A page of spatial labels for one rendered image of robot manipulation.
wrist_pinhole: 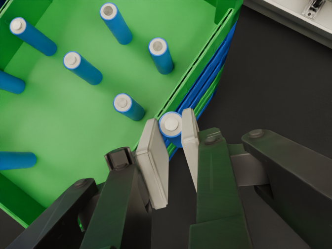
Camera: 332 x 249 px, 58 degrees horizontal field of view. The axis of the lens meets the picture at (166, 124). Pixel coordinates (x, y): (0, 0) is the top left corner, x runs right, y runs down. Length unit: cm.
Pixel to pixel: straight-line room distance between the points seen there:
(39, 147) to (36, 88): 7
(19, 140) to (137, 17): 20
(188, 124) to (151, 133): 2
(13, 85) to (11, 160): 9
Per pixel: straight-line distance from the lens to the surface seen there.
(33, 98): 38
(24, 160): 35
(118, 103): 27
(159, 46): 28
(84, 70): 31
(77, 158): 35
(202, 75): 37
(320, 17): 70
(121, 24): 32
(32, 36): 34
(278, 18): 81
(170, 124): 20
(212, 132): 16
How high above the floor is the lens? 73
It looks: 82 degrees down
